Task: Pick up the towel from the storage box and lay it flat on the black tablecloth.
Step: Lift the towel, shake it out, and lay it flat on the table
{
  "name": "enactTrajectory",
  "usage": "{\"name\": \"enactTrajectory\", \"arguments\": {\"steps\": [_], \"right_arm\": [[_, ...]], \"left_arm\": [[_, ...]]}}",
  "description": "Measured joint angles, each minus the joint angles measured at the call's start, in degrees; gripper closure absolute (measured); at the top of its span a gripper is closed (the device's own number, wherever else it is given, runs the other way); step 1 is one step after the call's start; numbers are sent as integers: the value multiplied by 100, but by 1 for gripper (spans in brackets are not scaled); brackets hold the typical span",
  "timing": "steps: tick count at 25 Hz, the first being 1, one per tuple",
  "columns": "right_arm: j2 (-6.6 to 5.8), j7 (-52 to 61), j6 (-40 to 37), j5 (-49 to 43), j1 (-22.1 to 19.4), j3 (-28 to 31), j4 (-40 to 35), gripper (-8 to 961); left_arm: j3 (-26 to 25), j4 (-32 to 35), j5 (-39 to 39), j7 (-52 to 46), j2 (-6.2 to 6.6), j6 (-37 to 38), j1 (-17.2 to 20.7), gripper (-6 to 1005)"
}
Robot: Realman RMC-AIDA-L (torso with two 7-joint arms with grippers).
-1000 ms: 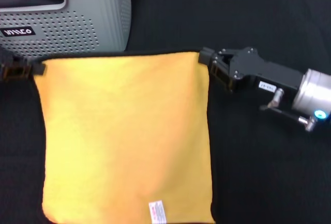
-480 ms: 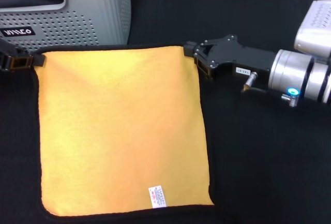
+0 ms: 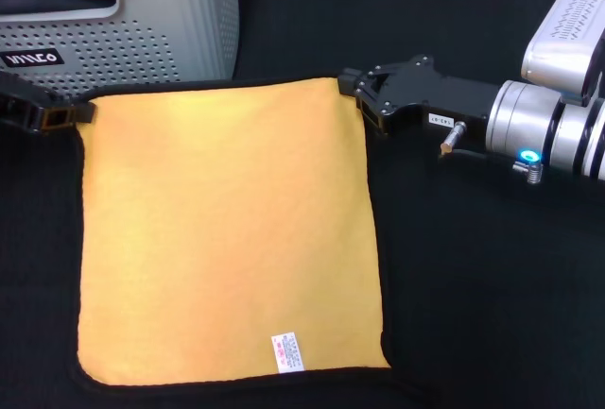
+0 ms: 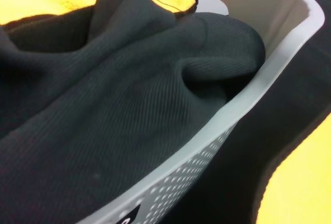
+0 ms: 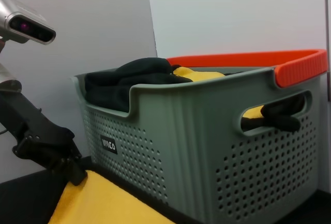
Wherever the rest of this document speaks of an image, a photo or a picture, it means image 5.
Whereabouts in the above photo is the orange basket handle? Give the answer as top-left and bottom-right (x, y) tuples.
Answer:
(167, 49), (328, 89)

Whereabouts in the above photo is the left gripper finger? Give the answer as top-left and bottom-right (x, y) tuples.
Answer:
(50, 158), (72, 177)
(67, 156), (88, 186)

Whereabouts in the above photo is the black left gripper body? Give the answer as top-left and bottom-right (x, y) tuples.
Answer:
(0, 89), (81, 173)

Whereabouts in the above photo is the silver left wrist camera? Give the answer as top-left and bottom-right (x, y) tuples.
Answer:
(0, 0), (57, 46)

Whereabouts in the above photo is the yellow towel with black edging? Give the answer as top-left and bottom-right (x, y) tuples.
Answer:
(48, 168), (176, 224)

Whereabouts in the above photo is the grey perforated plastic storage basket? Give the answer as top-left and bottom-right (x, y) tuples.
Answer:
(71, 66), (323, 224)

